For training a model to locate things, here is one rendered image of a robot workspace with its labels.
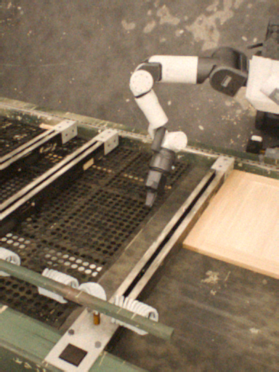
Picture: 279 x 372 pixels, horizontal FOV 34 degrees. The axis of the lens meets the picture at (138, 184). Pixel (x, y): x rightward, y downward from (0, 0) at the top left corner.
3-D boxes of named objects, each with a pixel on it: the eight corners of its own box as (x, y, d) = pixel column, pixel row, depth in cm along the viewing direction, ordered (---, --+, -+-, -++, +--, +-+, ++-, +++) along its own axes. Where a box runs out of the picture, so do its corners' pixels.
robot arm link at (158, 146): (165, 165, 173) (174, 138, 175) (182, 165, 164) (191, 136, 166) (142, 153, 168) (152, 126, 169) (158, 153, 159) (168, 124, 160)
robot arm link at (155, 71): (129, 59, 150) (197, 61, 147) (135, 51, 161) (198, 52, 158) (130, 93, 156) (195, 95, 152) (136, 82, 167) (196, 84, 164)
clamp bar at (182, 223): (237, 174, 192) (244, 122, 179) (84, 407, 102) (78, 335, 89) (214, 168, 196) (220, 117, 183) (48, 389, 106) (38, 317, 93)
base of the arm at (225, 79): (208, 73, 165) (212, 43, 157) (243, 76, 164) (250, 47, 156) (205, 95, 154) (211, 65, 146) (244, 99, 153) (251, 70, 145)
